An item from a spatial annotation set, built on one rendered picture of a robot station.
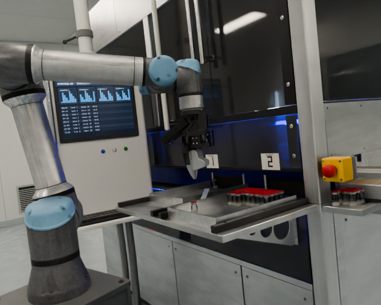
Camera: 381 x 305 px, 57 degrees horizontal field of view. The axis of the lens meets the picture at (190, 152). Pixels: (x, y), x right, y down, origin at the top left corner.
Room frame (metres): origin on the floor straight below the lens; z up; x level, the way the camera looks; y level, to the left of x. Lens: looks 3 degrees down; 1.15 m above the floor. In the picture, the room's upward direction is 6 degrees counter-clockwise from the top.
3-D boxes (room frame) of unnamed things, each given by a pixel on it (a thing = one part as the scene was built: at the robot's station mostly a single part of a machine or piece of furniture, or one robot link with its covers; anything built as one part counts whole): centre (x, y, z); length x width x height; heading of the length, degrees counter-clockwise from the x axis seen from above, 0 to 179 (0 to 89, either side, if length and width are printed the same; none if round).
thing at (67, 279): (0.87, 0.37, 0.84); 0.15 x 0.15 x 0.10
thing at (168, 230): (1.97, 0.20, 0.73); 1.98 x 0.01 x 0.25; 35
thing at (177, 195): (1.49, -0.02, 0.90); 0.34 x 0.26 x 0.04; 125
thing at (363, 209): (1.09, -0.49, 0.87); 0.14 x 0.13 x 0.02; 125
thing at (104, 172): (1.84, 0.48, 1.19); 0.50 x 0.19 x 0.78; 118
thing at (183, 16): (1.71, 0.01, 1.50); 0.47 x 0.01 x 0.59; 35
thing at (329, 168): (1.05, -0.41, 0.99); 0.04 x 0.04 x 0.04; 35
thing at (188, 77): (1.09, -0.02, 1.32); 0.09 x 0.08 x 0.11; 102
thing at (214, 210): (1.15, -0.12, 0.90); 0.34 x 0.26 x 0.04; 124
